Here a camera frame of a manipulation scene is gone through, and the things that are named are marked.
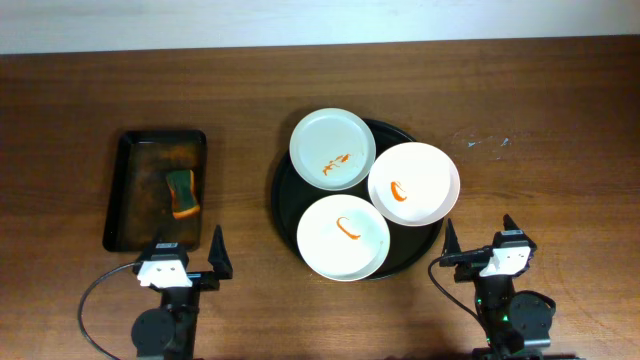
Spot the green and orange sponge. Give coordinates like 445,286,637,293
166,170,201,219

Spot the white plate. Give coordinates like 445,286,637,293
296,194,391,282
289,108,376,191
367,142,461,227

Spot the white plate front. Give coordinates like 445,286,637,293
296,194,391,282

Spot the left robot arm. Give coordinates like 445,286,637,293
131,226,233,360

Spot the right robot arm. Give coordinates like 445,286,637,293
437,215,556,359

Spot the rectangular black tray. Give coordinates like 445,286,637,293
102,129,207,252

